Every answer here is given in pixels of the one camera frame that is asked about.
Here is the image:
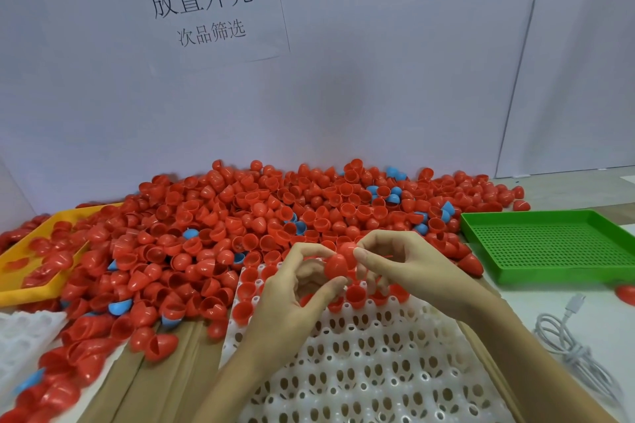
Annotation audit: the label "person's right hand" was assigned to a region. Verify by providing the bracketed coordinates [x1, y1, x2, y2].
[354, 231, 480, 320]

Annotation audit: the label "person's left hand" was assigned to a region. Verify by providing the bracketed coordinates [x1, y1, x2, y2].
[237, 242, 349, 370]

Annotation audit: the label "red plastic half shell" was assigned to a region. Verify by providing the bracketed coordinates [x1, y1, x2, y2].
[324, 254, 349, 282]
[339, 241, 359, 271]

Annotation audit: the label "person's right forearm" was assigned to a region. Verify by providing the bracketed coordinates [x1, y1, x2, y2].
[446, 286, 618, 423]

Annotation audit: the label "person's left forearm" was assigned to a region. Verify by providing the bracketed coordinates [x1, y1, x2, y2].
[191, 338, 298, 423]

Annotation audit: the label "row of upturned red shells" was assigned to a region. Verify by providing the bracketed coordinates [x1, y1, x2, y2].
[231, 283, 412, 327]

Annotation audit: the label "large white holed plastic tray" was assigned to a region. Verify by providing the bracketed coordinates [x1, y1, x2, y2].
[218, 259, 517, 423]

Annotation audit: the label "pile of red plastic shells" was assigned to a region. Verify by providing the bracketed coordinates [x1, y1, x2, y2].
[0, 159, 531, 423]

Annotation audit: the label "green perforated plastic tray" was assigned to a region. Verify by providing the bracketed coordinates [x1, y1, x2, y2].
[460, 209, 635, 285]

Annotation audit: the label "brown cardboard sheet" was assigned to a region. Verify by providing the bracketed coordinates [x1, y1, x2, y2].
[74, 259, 620, 423]

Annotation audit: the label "scattered blue plastic shells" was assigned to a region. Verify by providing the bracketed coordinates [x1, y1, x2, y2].
[12, 167, 457, 395]

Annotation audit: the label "yellow plastic tray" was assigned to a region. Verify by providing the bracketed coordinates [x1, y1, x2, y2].
[0, 203, 125, 308]

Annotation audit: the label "white paper sign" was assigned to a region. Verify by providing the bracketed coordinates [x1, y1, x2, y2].
[102, 0, 291, 67]

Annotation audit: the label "small white plastic tray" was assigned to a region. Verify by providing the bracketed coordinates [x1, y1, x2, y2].
[0, 310, 68, 391]

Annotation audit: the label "white cable with plug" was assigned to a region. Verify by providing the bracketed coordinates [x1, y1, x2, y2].
[533, 293, 627, 409]

